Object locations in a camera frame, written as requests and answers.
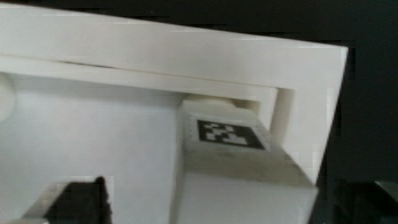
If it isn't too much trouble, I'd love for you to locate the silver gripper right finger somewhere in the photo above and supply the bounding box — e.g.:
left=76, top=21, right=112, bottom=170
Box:
left=332, top=180, right=398, bottom=224

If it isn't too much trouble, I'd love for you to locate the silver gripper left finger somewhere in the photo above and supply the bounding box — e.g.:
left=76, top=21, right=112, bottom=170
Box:
left=16, top=175, right=114, bottom=224

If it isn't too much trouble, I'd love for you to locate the white square table top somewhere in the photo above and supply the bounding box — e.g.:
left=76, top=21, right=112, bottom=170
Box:
left=0, top=54, right=297, bottom=224

